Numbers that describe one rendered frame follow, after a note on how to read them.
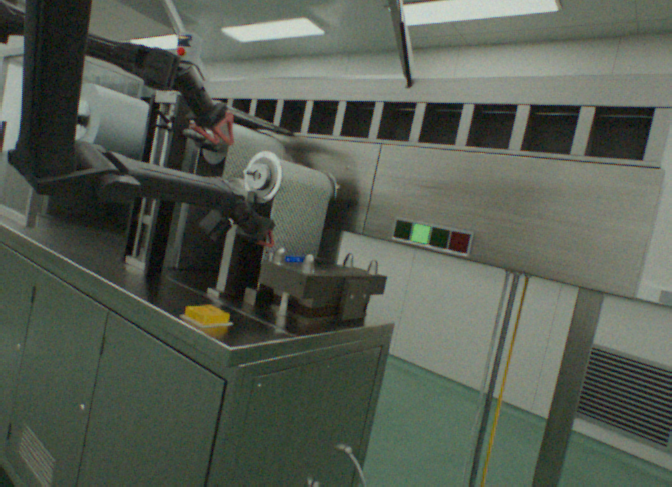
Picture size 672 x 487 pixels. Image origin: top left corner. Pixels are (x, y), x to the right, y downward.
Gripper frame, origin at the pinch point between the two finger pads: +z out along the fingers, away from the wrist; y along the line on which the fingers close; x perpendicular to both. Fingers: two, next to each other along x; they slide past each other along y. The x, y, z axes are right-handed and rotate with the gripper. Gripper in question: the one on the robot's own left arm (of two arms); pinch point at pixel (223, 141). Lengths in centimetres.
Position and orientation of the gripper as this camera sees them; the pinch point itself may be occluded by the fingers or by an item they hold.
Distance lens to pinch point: 120.3
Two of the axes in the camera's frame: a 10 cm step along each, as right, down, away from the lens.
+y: 7.8, 1.8, -5.9
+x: 5.3, -7.0, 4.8
